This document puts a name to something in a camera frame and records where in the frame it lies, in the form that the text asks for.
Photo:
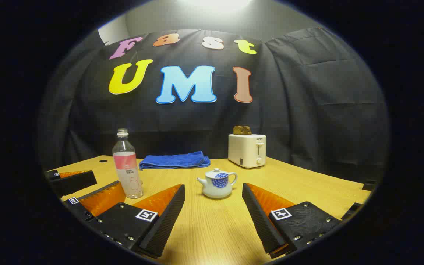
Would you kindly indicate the white blue-flowered teacup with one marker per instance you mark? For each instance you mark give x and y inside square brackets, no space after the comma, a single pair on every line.
[215,189]

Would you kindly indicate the blue folded towel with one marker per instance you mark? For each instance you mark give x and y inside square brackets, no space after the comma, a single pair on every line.
[175,161]

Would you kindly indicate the clear plastic water bottle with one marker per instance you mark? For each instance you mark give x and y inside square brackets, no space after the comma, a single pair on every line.
[127,173]

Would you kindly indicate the white teacup lid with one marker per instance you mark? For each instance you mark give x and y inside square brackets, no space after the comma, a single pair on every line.
[217,172]

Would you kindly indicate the ceiling light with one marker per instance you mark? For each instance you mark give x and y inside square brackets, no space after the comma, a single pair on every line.
[215,3]

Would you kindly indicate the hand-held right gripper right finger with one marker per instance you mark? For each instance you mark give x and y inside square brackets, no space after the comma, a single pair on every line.
[261,221]

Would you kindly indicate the white toaster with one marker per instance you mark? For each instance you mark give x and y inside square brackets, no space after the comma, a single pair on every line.
[245,151]

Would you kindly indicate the brown toast slice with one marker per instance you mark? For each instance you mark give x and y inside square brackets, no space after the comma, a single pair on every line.
[237,130]
[249,130]

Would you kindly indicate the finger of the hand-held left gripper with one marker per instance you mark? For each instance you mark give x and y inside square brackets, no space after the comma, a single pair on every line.
[101,200]
[74,184]

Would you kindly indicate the black backdrop cloth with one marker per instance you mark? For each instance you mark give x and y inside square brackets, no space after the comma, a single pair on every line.
[307,110]

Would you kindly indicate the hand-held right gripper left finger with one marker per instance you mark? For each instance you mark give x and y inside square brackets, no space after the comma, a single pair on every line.
[168,221]

